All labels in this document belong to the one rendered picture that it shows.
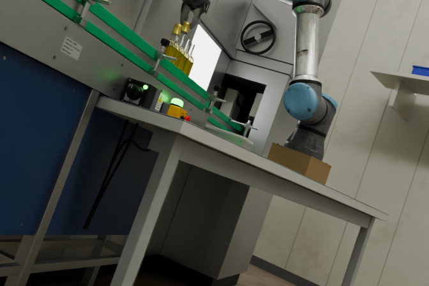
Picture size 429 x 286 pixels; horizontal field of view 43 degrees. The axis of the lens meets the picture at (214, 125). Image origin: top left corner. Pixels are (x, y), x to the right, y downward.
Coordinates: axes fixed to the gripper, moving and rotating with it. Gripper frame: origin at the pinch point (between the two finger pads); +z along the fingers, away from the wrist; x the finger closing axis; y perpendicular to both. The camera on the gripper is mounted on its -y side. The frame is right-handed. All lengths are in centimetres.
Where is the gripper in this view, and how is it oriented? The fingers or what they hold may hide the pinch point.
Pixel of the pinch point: (186, 24)
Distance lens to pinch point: 227.5
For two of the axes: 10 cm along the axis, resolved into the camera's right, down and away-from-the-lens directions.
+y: 2.7, 1.9, 9.4
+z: -3.5, 9.3, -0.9
